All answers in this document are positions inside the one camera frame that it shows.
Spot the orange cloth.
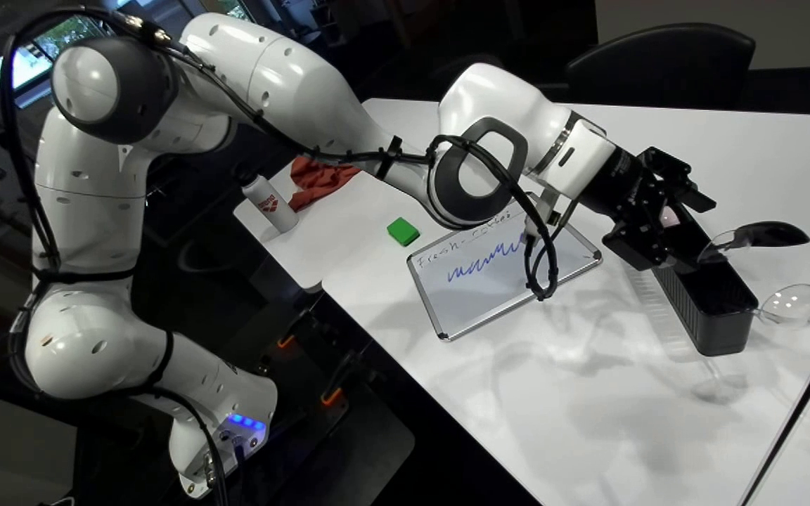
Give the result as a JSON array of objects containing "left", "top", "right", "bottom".
[{"left": 287, "top": 152, "right": 363, "bottom": 213}]

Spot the green block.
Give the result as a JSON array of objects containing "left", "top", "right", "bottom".
[{"left": 385, "top": 213, "right": 426, "bottom": 249}]

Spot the small white bottle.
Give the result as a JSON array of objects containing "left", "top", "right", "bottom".
[{"left": 240, "top": 175, "right": 304, "bottom": 237}]

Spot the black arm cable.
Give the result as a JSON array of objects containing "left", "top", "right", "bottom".
[{"left": 0, "top": 6, "right": 564, "bottom": 304}]

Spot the computer monitor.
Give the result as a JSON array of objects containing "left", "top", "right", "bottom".
[{"left": 0, "top": 12, "right": 119, "bottom": 96}]

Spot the black spoon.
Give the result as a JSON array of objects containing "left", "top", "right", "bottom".
[{"left": 701, "top": 218, "right": 810, "bottom": 268}]

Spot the small whiteboard with blue writing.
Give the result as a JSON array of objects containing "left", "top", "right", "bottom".
[{"left": 405, "top": 216, "right": 609, "bottom": 346}]

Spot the black rectangular box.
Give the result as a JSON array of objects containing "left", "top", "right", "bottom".
[{"left": 654, "top": 245, "right": 762, "bottom": 360}]

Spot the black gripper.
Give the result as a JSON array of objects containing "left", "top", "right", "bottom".
[{"left": 599, "top": 142, "right": 720, "bottom": 276}]

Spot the clear glass bowl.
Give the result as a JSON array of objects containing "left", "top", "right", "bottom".
[{"left": 756, "top": 282, "right": 810, "bottom": 328}]

